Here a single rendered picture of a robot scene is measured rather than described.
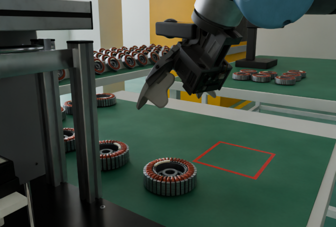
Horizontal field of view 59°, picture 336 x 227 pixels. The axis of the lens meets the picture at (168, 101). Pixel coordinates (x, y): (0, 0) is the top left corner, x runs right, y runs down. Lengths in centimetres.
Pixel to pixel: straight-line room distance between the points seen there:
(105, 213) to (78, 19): 32
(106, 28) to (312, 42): 316
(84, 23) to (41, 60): 10
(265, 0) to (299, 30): 500
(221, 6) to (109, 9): 392
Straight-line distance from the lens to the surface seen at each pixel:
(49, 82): 58
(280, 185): 70
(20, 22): 45
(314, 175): 76
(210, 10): 45
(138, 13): 677
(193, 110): 119
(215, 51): 46
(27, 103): 64
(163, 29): 55
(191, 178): 62
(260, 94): 156
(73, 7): 50
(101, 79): 194
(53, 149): 62
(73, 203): 58
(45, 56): 47
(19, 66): 45
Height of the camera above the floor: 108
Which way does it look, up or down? 14 degrees down
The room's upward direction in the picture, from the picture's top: straight up
